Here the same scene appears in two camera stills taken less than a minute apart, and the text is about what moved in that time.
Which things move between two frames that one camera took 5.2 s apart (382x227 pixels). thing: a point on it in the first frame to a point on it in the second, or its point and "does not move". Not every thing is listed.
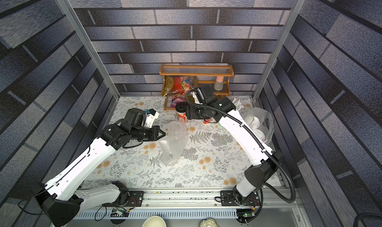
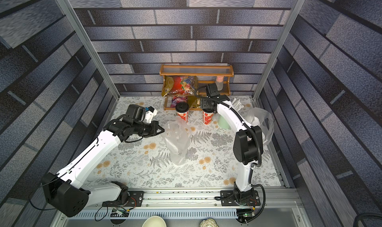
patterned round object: x=208 y=222 does not move
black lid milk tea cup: x=181 y=108 does not move
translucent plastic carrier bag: x=261 y=122 does not move
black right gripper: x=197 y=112 to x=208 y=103
